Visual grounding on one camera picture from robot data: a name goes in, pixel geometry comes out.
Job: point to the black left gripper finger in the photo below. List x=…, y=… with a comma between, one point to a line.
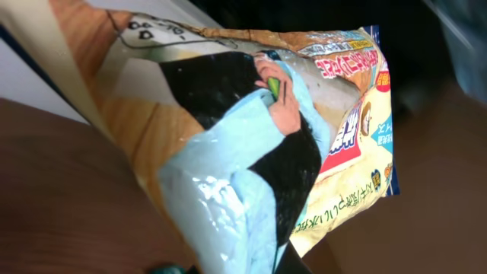
x=291, y=263

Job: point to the yellow snack bag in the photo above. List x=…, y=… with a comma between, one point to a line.
x=248, y=141

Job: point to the teal mouthwash bottle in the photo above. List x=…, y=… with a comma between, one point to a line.
x=168, y=269

